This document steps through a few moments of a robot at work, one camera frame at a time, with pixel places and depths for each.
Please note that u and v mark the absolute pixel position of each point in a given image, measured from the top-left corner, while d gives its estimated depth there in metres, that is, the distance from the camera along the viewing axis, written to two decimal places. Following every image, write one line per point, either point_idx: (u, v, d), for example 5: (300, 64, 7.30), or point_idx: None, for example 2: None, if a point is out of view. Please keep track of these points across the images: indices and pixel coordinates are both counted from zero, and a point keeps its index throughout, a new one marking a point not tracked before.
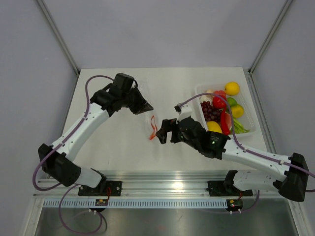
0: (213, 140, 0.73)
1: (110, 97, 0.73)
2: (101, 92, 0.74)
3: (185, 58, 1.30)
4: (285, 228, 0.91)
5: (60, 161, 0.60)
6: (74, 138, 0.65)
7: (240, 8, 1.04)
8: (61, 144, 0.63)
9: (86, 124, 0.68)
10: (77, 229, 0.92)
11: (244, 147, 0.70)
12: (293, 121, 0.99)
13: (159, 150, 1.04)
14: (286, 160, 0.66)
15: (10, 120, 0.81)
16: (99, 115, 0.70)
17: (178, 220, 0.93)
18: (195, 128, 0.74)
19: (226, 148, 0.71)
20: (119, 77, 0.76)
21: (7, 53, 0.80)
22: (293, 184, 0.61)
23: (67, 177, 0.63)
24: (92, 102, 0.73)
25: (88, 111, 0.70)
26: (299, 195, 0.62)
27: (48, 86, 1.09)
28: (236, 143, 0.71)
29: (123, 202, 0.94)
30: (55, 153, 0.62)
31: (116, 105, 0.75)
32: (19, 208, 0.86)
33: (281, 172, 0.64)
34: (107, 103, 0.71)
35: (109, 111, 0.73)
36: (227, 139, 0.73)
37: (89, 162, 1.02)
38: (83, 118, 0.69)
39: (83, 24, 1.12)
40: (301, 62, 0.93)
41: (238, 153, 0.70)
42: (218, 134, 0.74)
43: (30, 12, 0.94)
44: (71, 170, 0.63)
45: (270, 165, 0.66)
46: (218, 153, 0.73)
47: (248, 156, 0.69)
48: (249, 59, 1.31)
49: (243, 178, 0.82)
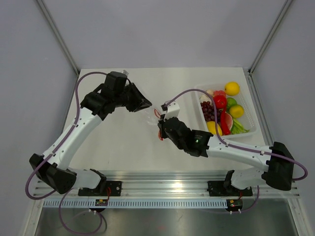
0: (197, 139, 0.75)
1: (102, 100, 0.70)
2: (92, 95, 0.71)
3: (185, 58, 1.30)
4: (285, 228, 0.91)
5: (52, 172, 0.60)
6: (64, 147, 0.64)
7: (239, 8, 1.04)
8: (51, 155, 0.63)
9: (77, 131, 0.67)
10: (77, 229, 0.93)
11: (226, 142, 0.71)
12: (293, 121, 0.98)
13: (158, 150, 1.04)
14: (267, 149, 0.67)
15: (9, 120, 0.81)
16: (90, 121, 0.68)
17: (178, 220, 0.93)
18: (180, 128, 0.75)
19: (209, 145, 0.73)
20: (110, 77, 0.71)
21: (7, 53, 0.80)
22: (274, 172, 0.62)
23: (60, 186, 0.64)
24: (83, 106, 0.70)
25: (78, 117, 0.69)
26: (283, 183, 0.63)
27: (48, 86, 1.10)
28: (218, 139, 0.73)
29: (123, 202, 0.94)
30: (47, 164, 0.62)
31: (109, 108, 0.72)
32: (19, 208, 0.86)
33: (263, 162, 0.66)
34: (98, 108, 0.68)
35: (101, 115, 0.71)
36: (210, 136, 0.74)
37: (89, 162, 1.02)
38: (73, 125, 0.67)
39: (82, 24, 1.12)
40: (301, 62, 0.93)
41: (221, 148, 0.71)
42: (202, 133, 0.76)
43: (30, 12, 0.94)
44: (64, 179, 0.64)
45: (252, 156, 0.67)
46: (204, 151, 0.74)
47: (231, 150, 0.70)
48: (249, 59, 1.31)
49: (239, 176, 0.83)
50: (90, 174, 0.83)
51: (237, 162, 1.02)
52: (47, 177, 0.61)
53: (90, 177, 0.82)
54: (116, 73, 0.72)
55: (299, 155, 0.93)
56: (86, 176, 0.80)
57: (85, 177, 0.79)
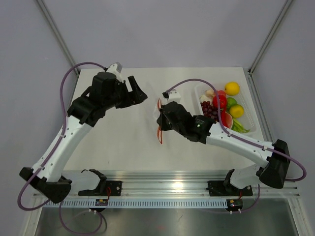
0: (199, 124, 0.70)
1: (89, 106, 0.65)
2: (79, 100, 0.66)
3: (185, 58, 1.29)
4: (285, 228, 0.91)
5: (42, 186, 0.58)
6: (53, 160, 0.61)
7: (239, 8, 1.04)
8: (41, 168, 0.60)
9: (65, 141, 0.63)
10: (77, 229, 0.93)
11: (229, 132, 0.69)
12: (293, 121, 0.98)
13: (158, 151, 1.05)
14: (269, 146, 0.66)
15: (9, 120, 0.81)
16: (78, 130, 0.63)
17: (178, 220, 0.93)
18: (178, 111, 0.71)
19: (210, 132, 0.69)
20: (96, 80, 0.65)
21: (7, 53, 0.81)
22: (273, 170, 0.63)
23: (52, 197, 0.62)
24: (70, 114, 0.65)
25: (66, 127, 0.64)
26: (278, 181, 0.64)
27: (48, 86, 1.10)
28: (221, 128, 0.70)
29: (123, 202, 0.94)
30: (36, 179, 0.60)
31: (98, 115, 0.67)
32: (19, 208, 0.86)
33: (264, 158, 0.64)
34: (86, 115, 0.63)
35: (89, 123, 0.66)
36: (213, 123, 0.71)
37: (89, 162, 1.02)
38: (61, 136, 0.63)
39: (82, 24, 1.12)
40: (301, 62, 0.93)
41: (222, 137, 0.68)
42: (204, 118, 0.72)
43: (30, 12, 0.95)
44: (56, 192, 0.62)
45: (254, 150, 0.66)
46: (203, 137, 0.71)
47: (233, 140, 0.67)
48: (249, 59, 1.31)
49: (237, 174, 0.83)
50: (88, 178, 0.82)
51: (237, 161, 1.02)
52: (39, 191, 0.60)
53: (87, 181, 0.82)
54: (102, 74, 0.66)
55: (299, 155, 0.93)
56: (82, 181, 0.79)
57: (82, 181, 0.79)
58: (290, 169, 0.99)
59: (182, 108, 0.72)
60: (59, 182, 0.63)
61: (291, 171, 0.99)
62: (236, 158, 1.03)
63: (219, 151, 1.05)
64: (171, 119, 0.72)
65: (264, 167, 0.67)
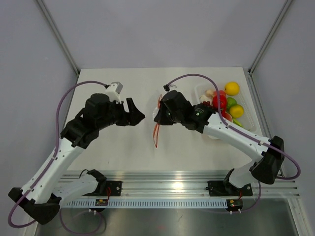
0: (198, 112, 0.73)
1: (82, 129, 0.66)
2: (73, 122, 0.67)
3: (185, 58, 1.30)
4: (285, 228, 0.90)
5: (30, 209, 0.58)
6: (43, 182, 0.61)
7: (239, 8, 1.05)
8: (30, 191, 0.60)
9: (56, 163, 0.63)
10: (78, 229, 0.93)
11: (227, 123, 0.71)
12: (293, 121, 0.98)
13: (158, 151, 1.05)
14: (266, 141, 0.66)
15: (10, 120, 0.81)
16: (70, 152, 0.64)
17: (178, 220, 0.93)
18: (178, 99, 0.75)
19: (209, 121, 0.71)
20: (90, 103, 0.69)
21: (7, 53, 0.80)
22: (267, 164, 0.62)
23: (39, 219, 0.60)
24: (63, 136, 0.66)
25: (58, 149, 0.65)
26: (270, 176, 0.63)
27: (48, 86, 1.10)
28: (220, 118, 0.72)
29: (123, 202, 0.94)
30: (25, 200, 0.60)
31: (91, 137, 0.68)
32: (19, 209, 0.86)
33: (259, 152, 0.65)
34: (79, 138, 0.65)
35: (82, 144, 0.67)
36: (212, 113, 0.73)
37: (89, 162, 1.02)
38: (52, 158, 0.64)
39: (82, 24, 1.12)
40: (301, 62, 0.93)
41: (220, 128, 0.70)
42: (204, 107, 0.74)
43: (30, 12, 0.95)
44: (44, 214, 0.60)
45: (250, 144, 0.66)
46: (201, 126, 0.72)
47: (229, 132, 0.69)
48: (249, 59, 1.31)
49: (236, 173, 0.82)
50: (83, 186, 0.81)
51: (236, 160, 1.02)
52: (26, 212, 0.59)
53: (83, 189, 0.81)
54: (95, 98, 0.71)
55: (299, 155, 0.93)
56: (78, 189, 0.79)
57: (77, 189, 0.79)
58: (290, 169, 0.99)
59: (181, 97, 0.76)
60: (48, 203, 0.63)
61: (291, 171, 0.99)
62: (236, 157, 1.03)
63: (218, 151, 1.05)
64: (170, 106, 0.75)
65: (258, 162, 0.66)
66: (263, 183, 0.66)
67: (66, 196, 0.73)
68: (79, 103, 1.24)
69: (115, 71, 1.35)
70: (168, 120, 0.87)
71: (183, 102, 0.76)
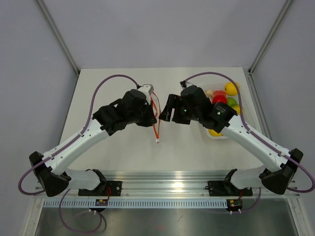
0: (219, 111, 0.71)
1: (114, 116, 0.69)
2: (106, 108, 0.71)
3: (185, 58, 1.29)
4: (285, 228, 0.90)
5: (45, 176, 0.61)
6: (63, 154, 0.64)
7: (239, 8, 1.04)
8: (50, 158, 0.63)
9: (81, 140, 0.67)
10: (78, 228, 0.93)
11: (249, 128, 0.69)
12: (293, 121, 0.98)
13: (158, 151, 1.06)
14: (286, 153, 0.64)
15: (10, 119, 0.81)
16: (96, 134, 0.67)
17: (178, 220, 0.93)
18: (198, 95, 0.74)
19: (230, 123, 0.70)
20: (129, 96, 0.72)
21: (7, 53, 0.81)
22: (283, 177, 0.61)
23: (48, 189, 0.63)
24: (94, 118, 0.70)
25: (87, 128, 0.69)
26: (283, 188, 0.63)
27: (48, 86, 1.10)
28: (241, 122, 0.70)
29: (123, 202, 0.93)
30: (43, 166, 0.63)
31: (118, 126, 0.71)
32: (19, 209, 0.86)
33: (277, 163, 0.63)
34: (108, 123, 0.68)
35: (109, 130, 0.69)
36: (234, 114, 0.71)
37: (90, 163, 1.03)
38: (79, 134, 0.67)
39: (82, 24, 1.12)
40: (301, 62, 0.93)
41: (241, 132, 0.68)
42: (226, 107, 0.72)
43: (30, 12, 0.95)
44: (55, 185, 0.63)
45: (269, 153, 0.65)
46: (219, 125, 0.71)
47: (251, 138, 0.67)
48: (249, 59, 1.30)
49: (239, 174, 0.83)
50: (87, 178, 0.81)
51: (238, 159, 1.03)
52: (40, 178, 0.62)
53: (87, 181, 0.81)
54: (135, 92, 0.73)
55: None
56: (83, 180, 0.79)
57: (82, 179, 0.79)
58: None
59: (202, 93, 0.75)
60: (60, 176, 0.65)
61: None
62: (236, 157, 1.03)
63: (219, 150, 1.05)
64: (189, 101, 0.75)
65: (273, 170, 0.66)
66: (272, 191, 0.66)
67: (71, 182, 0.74)
68: (80, 103, 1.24)
69: (115, 71, 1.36)
70: (181, 117, 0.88)
71: (204, 100, 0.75)
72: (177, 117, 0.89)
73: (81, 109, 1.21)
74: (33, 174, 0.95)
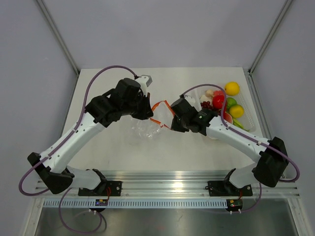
0: (201, 115, 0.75)
1: (107, 107, 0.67)
2: (99, 99, 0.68)
3: (186, 58, 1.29)
4: (285, 228, 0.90)
5: (44, 175, 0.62)
6: (60, 152, 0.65)
7: (239, 8, 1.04)
8: (47, 158, 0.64)
9: (76, 136, 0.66)
10: (78, 228, 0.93)
11: (227, 125, 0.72)
12: (293, 121, 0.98)
13: (157, 151, 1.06)
14: (264, 141, 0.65)
15: (10, 119, 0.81)
16: (90, 128, 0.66)
17: (178, 220, 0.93)
18: None
19: (210, 123, 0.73)
20: (122, 84, 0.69)
21: (7, 53, 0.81)
22: (265, 164, 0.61)
23: (51, 188, 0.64)
24: (87, 110, 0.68)
25: (80, 122, 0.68)
26: (271, 177, 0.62)
27: (48, 86, 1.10)
28: (220, 121, 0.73)
29: (123, 202, 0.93)
30: (42, 166, 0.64)
31: (112, 116, 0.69)
32: (19, 209, 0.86)
33: (257, 151, 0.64)
34: (101, 115, 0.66)
35: (104, 122, 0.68)
36: (214, 116, 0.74)
37: (89, 163, 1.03)
38: (73, 130, 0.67)
39: (82, 24, 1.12)
40: (301, 62, 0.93)
41: (221, 129, 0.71)
42: (207, 111, 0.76)
43: (30, 12, 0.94)
44: (56, 183, 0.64)
45: (248, 144, 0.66)
46: (204, 128, 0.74)
47: (230, 132, 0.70)
48: (249, 59, 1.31)
49: (237, 173, 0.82)
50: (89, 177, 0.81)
51: (237, 159, 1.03)
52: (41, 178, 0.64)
53: (88, 180, 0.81)
54: (128, 80, 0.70)
55: (298, 155, 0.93)
56: (84, 179, 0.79)
57: (82, 179, 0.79)
58: (291, 170, 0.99)
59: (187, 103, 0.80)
60: (61, 174, 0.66)
61: (291, 172, 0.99)
62: (236, 157, 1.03)
63: (218, 150, 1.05)
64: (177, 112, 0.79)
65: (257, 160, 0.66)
66: (266, 185, 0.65)
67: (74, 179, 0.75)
68: (80, 103, 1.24)
69: (115, 71, 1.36)
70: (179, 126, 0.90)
71: (188, 107, 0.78)
72: (176, 128, 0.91)
73: (81, 109, 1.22)
74: (33, 174, 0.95)
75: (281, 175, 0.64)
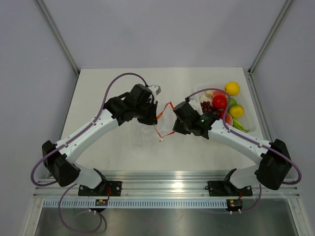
0: (203, 119, 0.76)
1: (123, 106, 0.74)
2: (115, 100, 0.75)
3: (185, 58, 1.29)
4: (285, 228, 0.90)
5: (59, 162, 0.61)
6: (77, 141, 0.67)
7: (239, 8, 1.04)
8: (64, 145, 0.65)
9: (94, 129, 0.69)
10: (78, 228, 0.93)
11: (229, 127, 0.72)
12: (293, 121, 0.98)
13: (157, 150, 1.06)
14: (265, 143, 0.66)
15: (9, 120, 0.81)
16: (108, 122, 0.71)
17: (178, 220, 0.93)
18: (185, 107, 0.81)
19: (212, 127, 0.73)
20: (137, 89, 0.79)
21: (6, 53, 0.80)
22: (266, 166, 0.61)
23: (62, 178, 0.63)
24: (105, 108, 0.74)
25: (99, 117, 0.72)
26: (273, 179, 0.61)
27: (48, 86, 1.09)
28: (222, 123, 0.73)
29: (123, 202, 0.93)
30: (57, 153, 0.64)
31: (127, 116, 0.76)
32: (19, 209, 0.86)
33: (258, 153, 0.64)
34: (118, 112, 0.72)
35: (118, 120, 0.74)
36: (216, 120, 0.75)
37: (89, 162, 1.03)
38: (91, 123, 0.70)
39: (82, 24, 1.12)
40: (301, 62, 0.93)
41: (222, 132, 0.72)
42: (209, 115, 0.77)
43: (30, 12, 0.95)
44: (67, 173, 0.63)
45: (250, 146, 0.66)
46: (205, 131, 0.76)
47: (232, 135, 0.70)
48: (249, 60, 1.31)
49: (238, 174, 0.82)
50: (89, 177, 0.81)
51: (237, 160, 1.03)
52: (54, 166, 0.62)
53: (88, 181, 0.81)
54: (142, 86, 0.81)
55: (298, 155, 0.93)
56: (86, 177, 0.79)
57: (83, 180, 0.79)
58: (291, 170, 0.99)
59: (189, 107, 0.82)
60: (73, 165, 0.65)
61: (291, 172, 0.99)
62: (236, 157, 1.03)
63: (218, 150, 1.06)
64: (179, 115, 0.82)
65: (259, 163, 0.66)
66: (269, 188, 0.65)
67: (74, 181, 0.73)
68: (80, 103, 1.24)
69: (115, 71, 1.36)
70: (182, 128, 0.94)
71: (191, 110, 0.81)
72: (179, 129, 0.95)
73: (81, 109, 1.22)
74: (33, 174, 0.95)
75: (284, 176, 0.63)
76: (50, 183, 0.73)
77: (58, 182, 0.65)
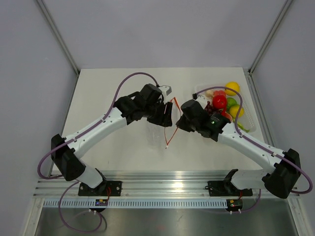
0: (214, 121, 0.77)
1: (133, 106, 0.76)
2: (125, 99, 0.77)
3: (186, 58, 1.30)
4: (285, 228, 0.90)
5: (67, 156, 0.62)
6: (86, 137, 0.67)
7: (239, 8, 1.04)
8: (73, 140, 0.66)
9: (103, 126, 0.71)
10: (78, 228, 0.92)
11: (240, 133, 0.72)
12: (293, 121, 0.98)
13: (157, 151, 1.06)
14: (279, 153, 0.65)
15: (9, 119, 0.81)
16: (117, 120, 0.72)
17: (178, 220, 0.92)
18: (194, 107, 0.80)
19: (223, 130, 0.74)
20: (147, 89, 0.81)
21: (7, 53, 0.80)
22: (279, 176, 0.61)
23: (69, 173, 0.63)
24: (115, 106, 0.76)
25: (108, 114, 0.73)
26: (283, 189, 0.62)
27: (48, 86, 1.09)
28: (234, 128, 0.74)
29: (123, 202, 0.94)
30: (66, 147, 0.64)
31: (136, 115, 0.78)
32: (19, 208, 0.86)
33: (271, 163, 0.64)
34: (128, 111, 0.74)
35: (128, 119, 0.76)
36: (227, 123, 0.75)
37: (89, 162, 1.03)
38: (101, 120, 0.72)
39: (82, 24, 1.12)
40: (301, 61, 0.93)
41: (234, 137, 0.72)
42: (219, 117, 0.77)
43: (29, 11, 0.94)
44: (74, 168, 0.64)
45: (263, 154, 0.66)
46: (215, 133, 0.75)
47: (244, 142, 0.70)
48: (249, 60, 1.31)
49: (240, 175, 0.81)
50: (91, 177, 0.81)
51: (239, 160, 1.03)
52: (61, 159, 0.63)
53: (90, 181, 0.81)
54: (152, 86, 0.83)
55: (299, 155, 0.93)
56: (89, 177, 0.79)
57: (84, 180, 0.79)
58: None
59: (199, 106, 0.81)
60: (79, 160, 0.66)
61: None
62: (236, 158, 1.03)
63: (219, 150, 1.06)
64: (187, 114, 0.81)
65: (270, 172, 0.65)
66: (275, 195, 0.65)
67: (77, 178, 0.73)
68: (80, 103, 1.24)
69: (115, 71, 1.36)
70: (186, 125, 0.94)
71: (200, 110, 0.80)
72: (183, 126, 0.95)
73: (81, 109, 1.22)
74: (33, 173, 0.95)
75: (294, 185, 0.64)
76: (53, 177, 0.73)
77: (63, 176, 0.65)
